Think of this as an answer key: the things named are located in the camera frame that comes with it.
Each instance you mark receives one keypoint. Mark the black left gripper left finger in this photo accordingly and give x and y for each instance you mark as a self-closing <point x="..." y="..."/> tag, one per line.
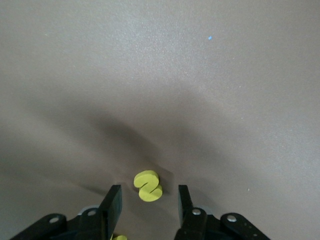
<point x="112" y="210"/>

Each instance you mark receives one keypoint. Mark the yellow foam letter s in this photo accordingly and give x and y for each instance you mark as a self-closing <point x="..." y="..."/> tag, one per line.
<point x="148" y="186"/>

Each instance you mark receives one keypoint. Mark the yellow foam letter k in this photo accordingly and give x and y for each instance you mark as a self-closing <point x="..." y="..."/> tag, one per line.
<point x="118" y="237"/>

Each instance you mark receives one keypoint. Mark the brown table cover sheet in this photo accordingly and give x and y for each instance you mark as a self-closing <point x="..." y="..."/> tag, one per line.
<point x="75" y="50"/>

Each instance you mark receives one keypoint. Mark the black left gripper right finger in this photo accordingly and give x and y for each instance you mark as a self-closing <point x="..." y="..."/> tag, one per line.
<point x="187" y="215"/>

